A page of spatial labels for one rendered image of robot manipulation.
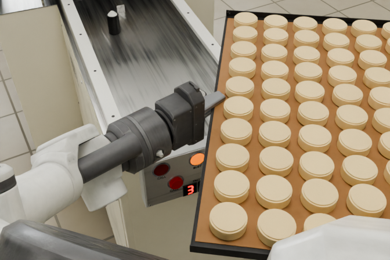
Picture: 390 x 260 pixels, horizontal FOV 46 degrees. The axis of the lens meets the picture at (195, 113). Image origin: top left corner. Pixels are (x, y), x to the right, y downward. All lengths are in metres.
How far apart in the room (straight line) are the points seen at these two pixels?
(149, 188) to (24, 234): 0.78
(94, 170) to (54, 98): 1.05
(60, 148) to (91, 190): 0.09
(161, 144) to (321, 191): 0.25
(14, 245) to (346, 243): 0.15
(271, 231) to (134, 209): 0.51
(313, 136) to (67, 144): 0.37
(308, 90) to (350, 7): 2.52
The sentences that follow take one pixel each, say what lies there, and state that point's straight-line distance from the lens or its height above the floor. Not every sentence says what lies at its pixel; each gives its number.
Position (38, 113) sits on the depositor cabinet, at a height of 0.44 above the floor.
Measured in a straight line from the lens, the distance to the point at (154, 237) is 1.18.
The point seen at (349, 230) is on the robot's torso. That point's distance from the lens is 0.24.
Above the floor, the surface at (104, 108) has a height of 0.90.
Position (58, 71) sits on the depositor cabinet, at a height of 0.60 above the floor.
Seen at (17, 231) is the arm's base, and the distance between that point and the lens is 0.21.
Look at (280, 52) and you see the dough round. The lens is 0.91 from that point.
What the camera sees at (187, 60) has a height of 0.84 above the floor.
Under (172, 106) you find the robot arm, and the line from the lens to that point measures 0.73.
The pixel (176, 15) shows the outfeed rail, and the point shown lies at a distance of 1.32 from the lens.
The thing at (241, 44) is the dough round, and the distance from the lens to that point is 0.92.
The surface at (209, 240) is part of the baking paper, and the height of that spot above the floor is 1.00.
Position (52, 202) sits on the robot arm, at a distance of 0.58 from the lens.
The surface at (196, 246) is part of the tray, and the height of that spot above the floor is 1.01.
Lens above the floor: 1.52
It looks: 42 degrees down
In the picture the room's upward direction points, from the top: straight up
